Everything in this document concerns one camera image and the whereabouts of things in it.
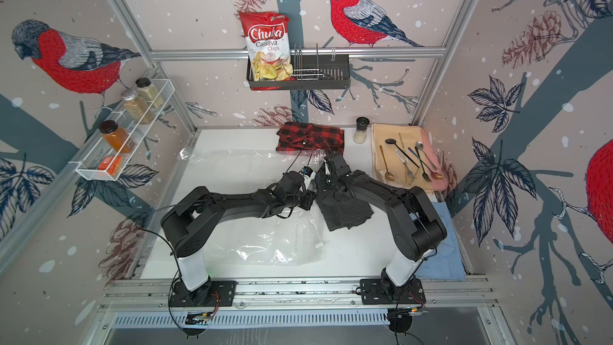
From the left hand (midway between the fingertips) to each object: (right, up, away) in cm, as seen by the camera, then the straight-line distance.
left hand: (321, 193), depth 90 cm
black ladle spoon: (+36, +20, +24) cm, 48 cm away
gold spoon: (+30, +6, +12) cm, 32 cm away
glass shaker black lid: (+20, +24, +23) cm, 38 cm away
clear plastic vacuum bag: (-20, -15, -7) cm, 26 cm away
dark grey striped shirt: (+6, -7, -3) cm, 10 cm away
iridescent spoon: (+50, +6, +11) cm, 51 cm away
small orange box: (-60, +12, -23) cm, 66 cm away
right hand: (0, +5, +4) cm, 6 cm away
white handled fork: (+40, +6, +13) cm, 42 cm away
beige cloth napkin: (+44, +23, +28) cm, 57 cm away
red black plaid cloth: (-8, +23, +25) cm, 35 cm away
